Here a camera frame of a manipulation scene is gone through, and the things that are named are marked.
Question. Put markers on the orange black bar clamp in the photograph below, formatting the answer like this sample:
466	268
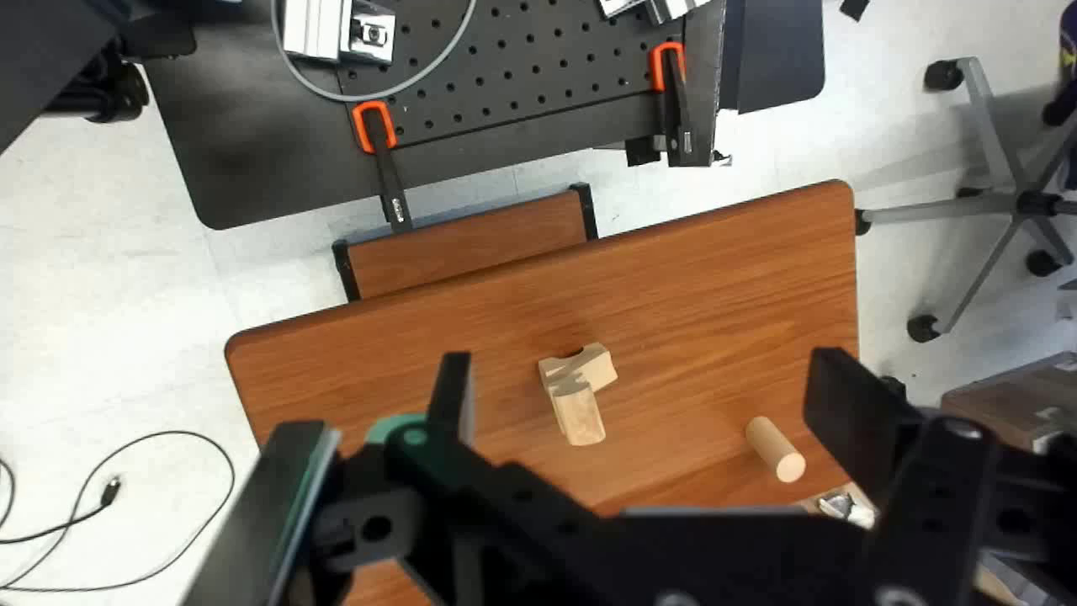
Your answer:
674	104
380	140

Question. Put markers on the large wooden arch block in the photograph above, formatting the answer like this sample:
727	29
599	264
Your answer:
579	421

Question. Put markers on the wooden cylinder block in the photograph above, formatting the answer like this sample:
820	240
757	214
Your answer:
776	451

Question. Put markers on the wooden table base panel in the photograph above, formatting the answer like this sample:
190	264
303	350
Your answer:
472	240

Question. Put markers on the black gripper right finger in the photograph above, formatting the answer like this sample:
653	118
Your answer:
853	408

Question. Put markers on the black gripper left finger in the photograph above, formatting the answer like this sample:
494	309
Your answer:
454	398

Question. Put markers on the black bulky equipment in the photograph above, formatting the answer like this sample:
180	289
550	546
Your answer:
55	56

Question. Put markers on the dark grey flat panel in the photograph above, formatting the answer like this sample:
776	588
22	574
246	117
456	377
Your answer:
776	53

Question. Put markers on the black perforated board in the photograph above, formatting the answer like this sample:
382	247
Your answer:
507	78

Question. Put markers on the silver aluminium bracket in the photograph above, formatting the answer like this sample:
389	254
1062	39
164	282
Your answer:
338	29
652	8

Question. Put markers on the silver metal table lever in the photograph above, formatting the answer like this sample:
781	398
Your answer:
851	508

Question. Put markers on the small wooden cube block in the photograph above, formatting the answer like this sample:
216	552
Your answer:
558	377

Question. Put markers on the grey white office chair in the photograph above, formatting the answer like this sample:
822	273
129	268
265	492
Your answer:
1016	205

